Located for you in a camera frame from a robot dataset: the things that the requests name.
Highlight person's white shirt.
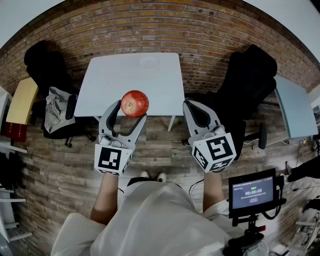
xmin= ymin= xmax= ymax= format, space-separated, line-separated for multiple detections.
xmin=51 ymin=181 xmax=251 ymax=256

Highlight yellow wooden side table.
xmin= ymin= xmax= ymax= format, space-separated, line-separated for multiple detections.
xmin=6 ymin=77 xmax=39 ymax=125

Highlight red apple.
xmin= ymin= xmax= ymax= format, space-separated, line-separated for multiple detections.
xmin=120 ymin=89 xmax=150 ymax=119

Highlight black monitor screen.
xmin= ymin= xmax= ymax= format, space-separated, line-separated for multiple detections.
xmin=228 ymin=167 xmax=278 ymax=212

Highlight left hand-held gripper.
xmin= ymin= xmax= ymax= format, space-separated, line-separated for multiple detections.
xmin=94 ymin=99 xmax=148 ymax=177

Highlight black monitor mount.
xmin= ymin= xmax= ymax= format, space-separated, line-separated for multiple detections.
xmin=226 ymin=174 xmax=288 ymax=256

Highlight light grey desk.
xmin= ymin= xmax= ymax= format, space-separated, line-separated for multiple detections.
xmin=273 ymin=74 xmax=319 ymax=140

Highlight black office chair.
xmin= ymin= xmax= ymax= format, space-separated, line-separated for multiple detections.
xmin=23 ymin=39 xmax=97 ymax=148
xmin=184 ymin=44 xmax=278 ymax=161

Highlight person's left forearm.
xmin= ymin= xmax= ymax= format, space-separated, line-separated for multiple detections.
xmin=90 ymin=172 xmax=120 ymax=226

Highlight dark red box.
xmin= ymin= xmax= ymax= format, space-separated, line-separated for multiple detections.
xmin=1 ymin=121 xmax=27 ymax=143

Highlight white shelf rack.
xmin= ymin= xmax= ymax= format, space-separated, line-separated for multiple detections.
xmin=0 ymin=139 xmax=33 ymax=244

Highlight person's right forearm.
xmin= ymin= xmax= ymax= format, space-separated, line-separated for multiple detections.
xmin=202 ymin=171 xmax=225 ymax=214

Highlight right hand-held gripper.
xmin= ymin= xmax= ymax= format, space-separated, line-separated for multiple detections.
xmin=182 ymin=99 xmax=238 ymax=174

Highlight white plate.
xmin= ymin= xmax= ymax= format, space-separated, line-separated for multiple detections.
xmin=138 ymin=56 xmax=160 ymax=69

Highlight grey crumpled cloth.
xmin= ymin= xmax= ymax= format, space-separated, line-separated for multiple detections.
xmin=45 ymin=86 xmax=76 ymax=134

